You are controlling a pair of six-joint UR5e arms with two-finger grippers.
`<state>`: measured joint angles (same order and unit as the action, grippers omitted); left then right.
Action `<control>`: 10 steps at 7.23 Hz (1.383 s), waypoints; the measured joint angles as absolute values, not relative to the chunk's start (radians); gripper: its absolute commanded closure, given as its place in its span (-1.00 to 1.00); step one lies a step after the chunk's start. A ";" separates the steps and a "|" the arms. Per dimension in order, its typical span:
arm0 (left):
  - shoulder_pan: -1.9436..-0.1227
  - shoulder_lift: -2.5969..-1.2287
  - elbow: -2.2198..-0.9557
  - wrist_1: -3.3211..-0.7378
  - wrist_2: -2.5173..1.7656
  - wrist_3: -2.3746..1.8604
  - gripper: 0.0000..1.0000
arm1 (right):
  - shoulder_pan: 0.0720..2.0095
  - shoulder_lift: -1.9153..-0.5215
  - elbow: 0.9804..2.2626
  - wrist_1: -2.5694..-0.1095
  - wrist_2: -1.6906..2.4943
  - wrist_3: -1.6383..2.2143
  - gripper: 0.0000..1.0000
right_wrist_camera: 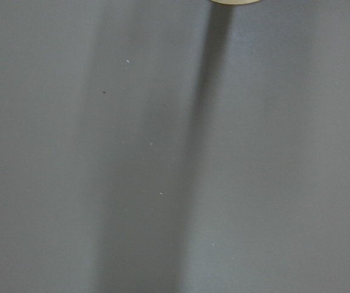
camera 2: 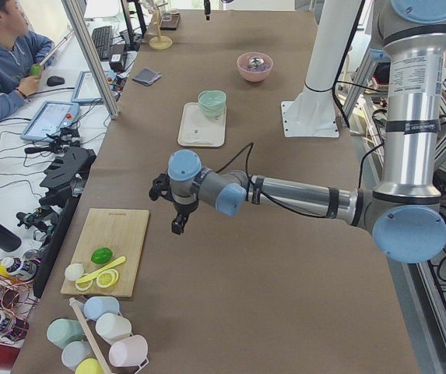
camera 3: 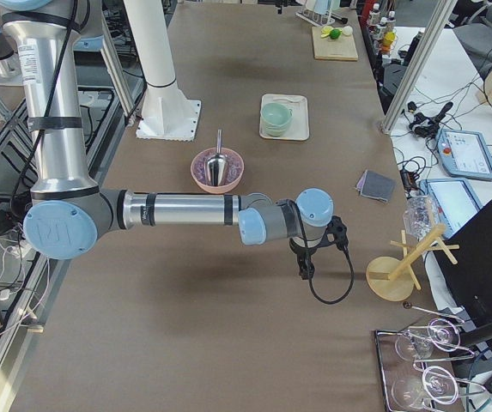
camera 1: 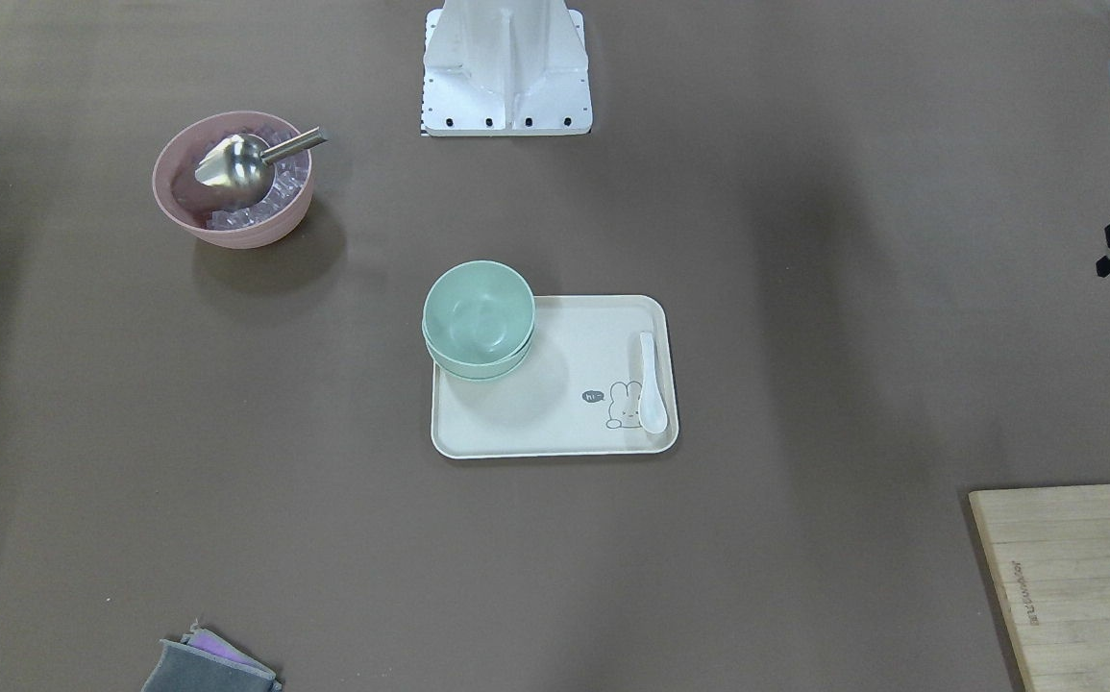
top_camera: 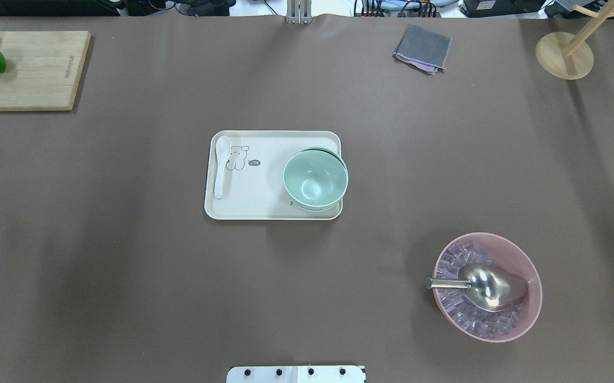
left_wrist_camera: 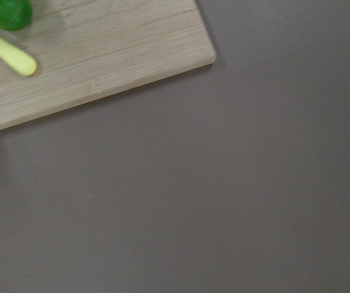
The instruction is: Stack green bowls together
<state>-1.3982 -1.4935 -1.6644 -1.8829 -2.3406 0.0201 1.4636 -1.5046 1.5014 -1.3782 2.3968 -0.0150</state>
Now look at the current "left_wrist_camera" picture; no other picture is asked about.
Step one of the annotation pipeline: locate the yellow plastic knife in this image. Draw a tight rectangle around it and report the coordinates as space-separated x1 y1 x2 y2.
0 37 38 76

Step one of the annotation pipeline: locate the wooden cutting board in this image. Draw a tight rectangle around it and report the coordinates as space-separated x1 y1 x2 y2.
0 0 216 130

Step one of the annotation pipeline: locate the green lime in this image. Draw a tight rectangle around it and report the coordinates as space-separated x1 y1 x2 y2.
0 0 33 31

